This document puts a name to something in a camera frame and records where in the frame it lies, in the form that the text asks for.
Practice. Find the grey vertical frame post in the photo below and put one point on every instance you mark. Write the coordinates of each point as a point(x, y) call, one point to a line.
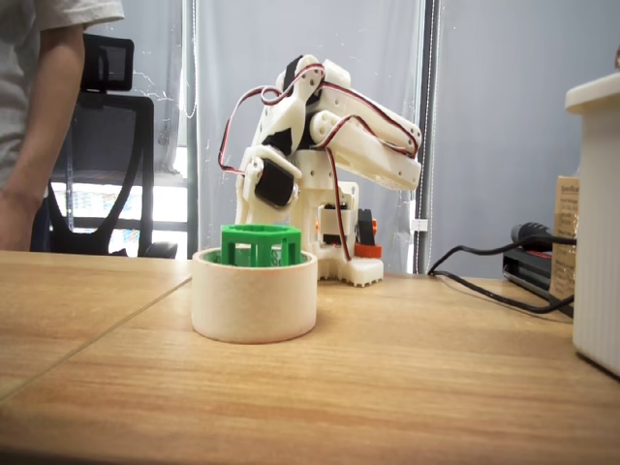
point(428, 97)
point(191, 169)

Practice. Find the black device with red label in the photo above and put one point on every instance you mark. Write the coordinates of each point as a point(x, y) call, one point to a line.
point(528, 271)

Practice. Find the white ribbed container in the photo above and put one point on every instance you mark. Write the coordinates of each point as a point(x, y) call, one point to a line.
point(598, 218)

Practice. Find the person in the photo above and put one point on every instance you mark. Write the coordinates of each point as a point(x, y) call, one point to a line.
point(19, 58)

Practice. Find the beige masking tape roll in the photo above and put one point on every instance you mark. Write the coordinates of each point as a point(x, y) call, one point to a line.
point(252, 305)

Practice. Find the orange and black clamp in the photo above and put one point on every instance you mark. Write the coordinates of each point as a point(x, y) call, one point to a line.
point(368, 249)

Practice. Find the black mesh office chair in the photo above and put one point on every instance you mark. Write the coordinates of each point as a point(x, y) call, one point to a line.
point(111, 135)

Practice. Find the small dark object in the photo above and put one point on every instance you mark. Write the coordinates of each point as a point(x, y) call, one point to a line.
point(618, 58)

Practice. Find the small white label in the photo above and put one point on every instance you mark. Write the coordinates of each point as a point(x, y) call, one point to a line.
point(420, 225)

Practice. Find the green hexagonal printed component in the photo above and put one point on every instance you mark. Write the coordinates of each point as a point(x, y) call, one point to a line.
point(261, 237)

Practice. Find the brown cardboard box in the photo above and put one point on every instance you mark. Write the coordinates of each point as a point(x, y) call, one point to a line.
point(564, 218)

